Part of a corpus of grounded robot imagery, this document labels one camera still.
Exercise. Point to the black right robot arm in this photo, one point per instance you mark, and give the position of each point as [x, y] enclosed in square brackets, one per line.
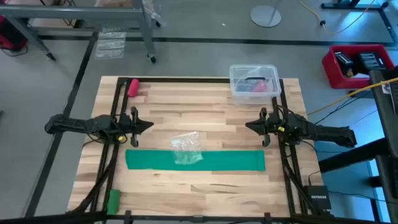
[326, 133]

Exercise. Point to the black table base frame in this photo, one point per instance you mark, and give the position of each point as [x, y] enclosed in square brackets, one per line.
[387, 21]

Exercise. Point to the grey round stand base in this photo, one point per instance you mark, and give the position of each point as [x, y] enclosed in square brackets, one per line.
[265, 16]

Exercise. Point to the wooden workbench in background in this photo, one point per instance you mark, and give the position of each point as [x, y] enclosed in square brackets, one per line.
[77, 13]

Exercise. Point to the black device in crate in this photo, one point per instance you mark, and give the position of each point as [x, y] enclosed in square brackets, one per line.
[343, 61]
[371, 60]

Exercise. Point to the small green bandage roll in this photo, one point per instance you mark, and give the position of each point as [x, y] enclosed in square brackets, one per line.
[113, 202]

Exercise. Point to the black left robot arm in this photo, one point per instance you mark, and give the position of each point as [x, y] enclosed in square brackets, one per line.
[77, 126]

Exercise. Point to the clear zipper bag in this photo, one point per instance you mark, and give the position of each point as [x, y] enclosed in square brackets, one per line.
[186, 146]

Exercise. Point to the red bag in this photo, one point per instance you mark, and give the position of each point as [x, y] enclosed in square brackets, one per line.
[11, 37]

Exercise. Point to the black table clamp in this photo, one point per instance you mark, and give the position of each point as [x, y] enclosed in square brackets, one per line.
[127, 217]
[267, 217]

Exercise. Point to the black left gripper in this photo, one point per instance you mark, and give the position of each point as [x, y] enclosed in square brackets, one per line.
[134, 127]

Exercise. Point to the dark pink bandage roll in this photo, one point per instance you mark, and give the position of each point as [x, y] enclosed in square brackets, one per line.
[260, 86]

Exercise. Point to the clear plastic storage bin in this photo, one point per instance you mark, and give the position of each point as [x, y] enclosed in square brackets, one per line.
[255, 96]

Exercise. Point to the long green elastic bandage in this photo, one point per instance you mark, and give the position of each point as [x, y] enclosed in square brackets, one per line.
[230, 160]

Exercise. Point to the clear plastic floor bag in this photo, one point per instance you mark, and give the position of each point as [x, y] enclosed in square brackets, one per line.
[110, 45]

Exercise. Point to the black aluminium rig frame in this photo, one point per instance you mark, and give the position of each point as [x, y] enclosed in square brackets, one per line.
[186, 80]

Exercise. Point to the red bandage roll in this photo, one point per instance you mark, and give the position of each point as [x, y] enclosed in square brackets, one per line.
[133, 87]

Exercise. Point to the blue bandage roll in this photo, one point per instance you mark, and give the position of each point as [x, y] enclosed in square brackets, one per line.
[242, 87]

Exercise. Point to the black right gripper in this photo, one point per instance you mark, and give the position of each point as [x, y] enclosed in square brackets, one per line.
[265, 127]

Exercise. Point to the black Netgear network switch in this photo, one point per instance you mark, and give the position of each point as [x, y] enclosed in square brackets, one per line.
[317, 197]

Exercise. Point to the red plastic crate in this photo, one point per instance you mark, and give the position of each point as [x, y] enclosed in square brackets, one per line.
[332, 74]

